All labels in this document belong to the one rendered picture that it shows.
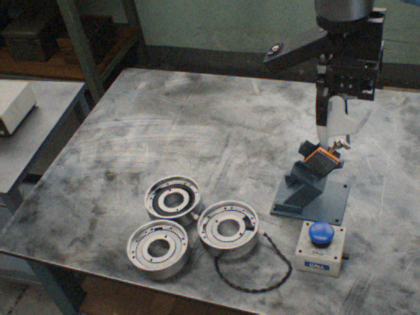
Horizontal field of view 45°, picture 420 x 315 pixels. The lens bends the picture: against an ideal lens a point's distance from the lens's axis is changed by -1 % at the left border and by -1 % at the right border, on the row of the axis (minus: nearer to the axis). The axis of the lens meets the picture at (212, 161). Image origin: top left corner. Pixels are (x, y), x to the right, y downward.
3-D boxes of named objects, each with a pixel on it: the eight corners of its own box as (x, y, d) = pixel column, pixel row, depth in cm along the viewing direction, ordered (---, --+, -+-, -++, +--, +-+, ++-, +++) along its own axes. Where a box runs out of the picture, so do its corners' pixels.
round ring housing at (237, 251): (196, 261, 87) (192, 247, 85) (206, 214, 95) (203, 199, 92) (257, 264, 85) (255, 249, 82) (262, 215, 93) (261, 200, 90)
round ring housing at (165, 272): (193, 279, 85) (189, 265, 82) (132, 288, 85) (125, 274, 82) (189, 230, 93) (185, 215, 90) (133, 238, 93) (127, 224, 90)
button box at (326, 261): (295, 270, 83) (294, 253, 80) (304, 236, 88) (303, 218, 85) (344, 280, 81) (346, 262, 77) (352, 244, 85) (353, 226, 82)
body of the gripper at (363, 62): (372, 107, 69) (379, 29, 61) (311, 99, 72) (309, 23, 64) (381, 75, 74) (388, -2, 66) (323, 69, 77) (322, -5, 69)
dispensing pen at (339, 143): (280, 177, 94) (333, 127, 82) (298, 189, 95) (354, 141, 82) (276, 185, 93) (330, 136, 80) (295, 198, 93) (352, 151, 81)
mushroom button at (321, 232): (306, 255, 82) (306, 236, 79) (311, 235, 85) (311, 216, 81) (330, 260, 81) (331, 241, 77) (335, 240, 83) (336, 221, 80)
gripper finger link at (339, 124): (353, 162, 73) (360, 102, 69) (313, 155, 75) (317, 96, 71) (357, 152, 76) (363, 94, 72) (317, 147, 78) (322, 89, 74)
